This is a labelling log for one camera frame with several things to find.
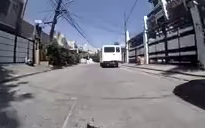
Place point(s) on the white van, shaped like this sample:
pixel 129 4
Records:
pixel 110 56

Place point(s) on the grey concrete road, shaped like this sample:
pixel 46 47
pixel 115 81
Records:
pixel 106 90

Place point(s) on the row of pale buildings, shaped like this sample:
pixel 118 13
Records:
pixel 70 44

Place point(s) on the thin utility pole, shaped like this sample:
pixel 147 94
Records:
pixel 125 26

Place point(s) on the green bushes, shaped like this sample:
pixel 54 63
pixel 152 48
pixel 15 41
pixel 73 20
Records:
pixel 58 53

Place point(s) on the robot's own part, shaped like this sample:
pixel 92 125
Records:
pixel 91 124

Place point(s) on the dark utility pole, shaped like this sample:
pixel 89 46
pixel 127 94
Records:
pixel 54 23

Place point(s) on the raised concrete pavement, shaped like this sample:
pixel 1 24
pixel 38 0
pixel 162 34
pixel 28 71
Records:
pixel 170 68
pixel 13 70

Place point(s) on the building with white-posted fence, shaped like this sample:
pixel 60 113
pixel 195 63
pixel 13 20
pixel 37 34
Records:
pixel 176 41

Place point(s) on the building with grey panelled wall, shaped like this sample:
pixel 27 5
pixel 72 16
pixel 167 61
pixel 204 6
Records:
pixel 3 46

